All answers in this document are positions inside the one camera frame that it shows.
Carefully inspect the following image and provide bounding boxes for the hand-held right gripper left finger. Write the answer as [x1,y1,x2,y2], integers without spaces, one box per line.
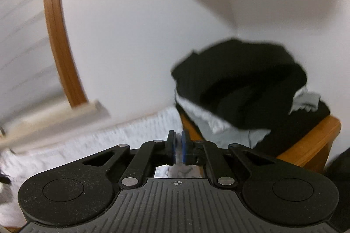
[82,131,177,190]

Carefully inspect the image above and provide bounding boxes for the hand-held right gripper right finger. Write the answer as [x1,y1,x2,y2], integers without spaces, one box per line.
[182,131,274,189]

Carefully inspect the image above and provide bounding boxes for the white patterned pajama pants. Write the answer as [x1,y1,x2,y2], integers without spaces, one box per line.
[0,107,192,228]

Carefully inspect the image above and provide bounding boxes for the black folded garment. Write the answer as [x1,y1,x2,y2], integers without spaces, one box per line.
[171,39,309,129]

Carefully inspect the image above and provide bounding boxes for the grey window blind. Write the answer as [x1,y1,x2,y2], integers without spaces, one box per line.
[0,0,67,124]

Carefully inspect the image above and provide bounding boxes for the wooden window frame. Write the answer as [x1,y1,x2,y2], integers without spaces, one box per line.
[42,0,89,109]

